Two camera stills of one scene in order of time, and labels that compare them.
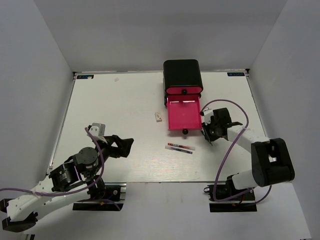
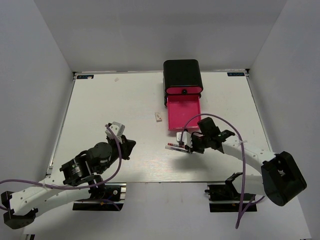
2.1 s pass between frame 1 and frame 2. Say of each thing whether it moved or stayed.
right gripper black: moved
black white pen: stayed
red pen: stayed
